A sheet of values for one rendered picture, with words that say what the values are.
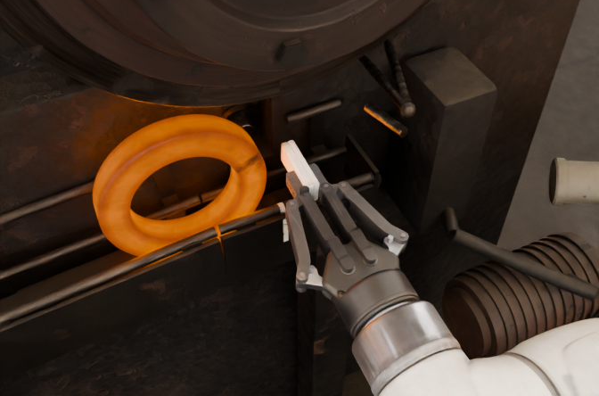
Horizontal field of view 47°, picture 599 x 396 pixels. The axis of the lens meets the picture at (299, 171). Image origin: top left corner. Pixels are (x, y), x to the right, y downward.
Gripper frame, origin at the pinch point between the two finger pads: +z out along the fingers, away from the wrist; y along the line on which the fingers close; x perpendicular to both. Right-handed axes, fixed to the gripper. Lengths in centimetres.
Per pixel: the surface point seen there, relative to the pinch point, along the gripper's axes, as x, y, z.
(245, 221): -3.0, -7.4, -2.0
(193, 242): -3.3, -13.5, -2.1
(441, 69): 5.2, 20.0, 3.6
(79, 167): 2.4, -22.2, 8.0
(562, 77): -80, 118, 59
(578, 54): -81, 130, 66
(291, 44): 27.1, -5.7, -8.6
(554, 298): -20.9, 30.1, -18.3
